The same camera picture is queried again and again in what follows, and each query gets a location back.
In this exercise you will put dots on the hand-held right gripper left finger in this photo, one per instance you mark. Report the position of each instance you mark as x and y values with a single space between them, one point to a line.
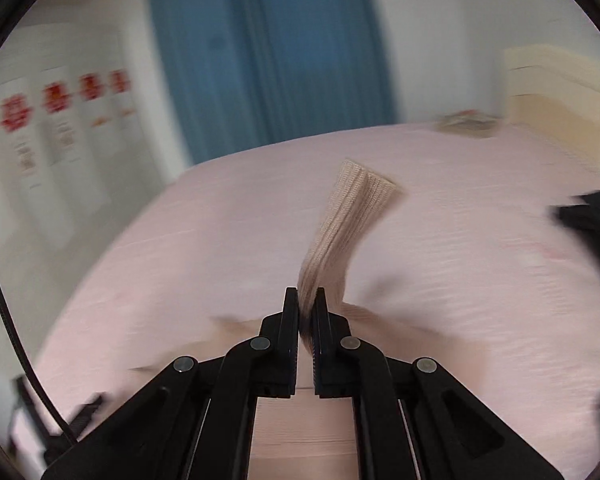
291 310

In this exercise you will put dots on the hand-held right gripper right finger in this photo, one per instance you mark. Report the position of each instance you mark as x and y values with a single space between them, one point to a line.
321 310

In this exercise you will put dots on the beige ribbed knit sweater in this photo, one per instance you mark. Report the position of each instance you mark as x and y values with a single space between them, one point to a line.
345 220

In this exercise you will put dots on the pink bed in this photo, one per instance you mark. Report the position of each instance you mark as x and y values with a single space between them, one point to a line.
455 270

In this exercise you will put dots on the folded tan cloth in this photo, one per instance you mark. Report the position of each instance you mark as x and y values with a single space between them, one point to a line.
467 122

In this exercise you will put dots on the blue curtain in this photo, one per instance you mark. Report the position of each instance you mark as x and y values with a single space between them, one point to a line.
280 60

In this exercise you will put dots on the white wardrobe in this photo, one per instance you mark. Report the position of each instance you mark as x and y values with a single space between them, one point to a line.
80 175

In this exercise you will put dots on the black cloth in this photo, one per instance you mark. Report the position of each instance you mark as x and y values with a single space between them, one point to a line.
595 220

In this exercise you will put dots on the group of red wardrobe decals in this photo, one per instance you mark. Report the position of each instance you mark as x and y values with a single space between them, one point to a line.
55 97

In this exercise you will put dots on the beige wooden headboard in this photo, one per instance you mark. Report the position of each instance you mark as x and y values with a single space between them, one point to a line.
555 95

